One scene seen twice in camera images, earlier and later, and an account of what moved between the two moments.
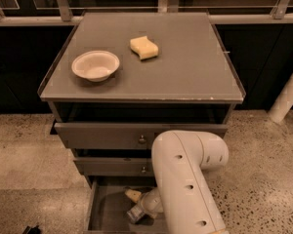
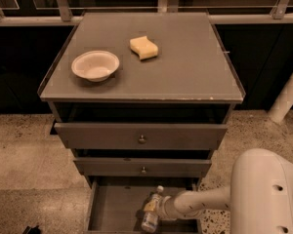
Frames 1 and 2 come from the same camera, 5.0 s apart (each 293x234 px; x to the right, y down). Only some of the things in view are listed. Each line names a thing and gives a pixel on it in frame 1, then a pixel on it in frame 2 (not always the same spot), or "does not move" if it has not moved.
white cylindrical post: (289, 96) does not move
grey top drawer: (125, 136) does not move
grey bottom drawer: (107, 206) does not move
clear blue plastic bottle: (135, 213) -> (150, 218)
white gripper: (148, 201) -> (166, 206)
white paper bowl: (96, 65) does not move
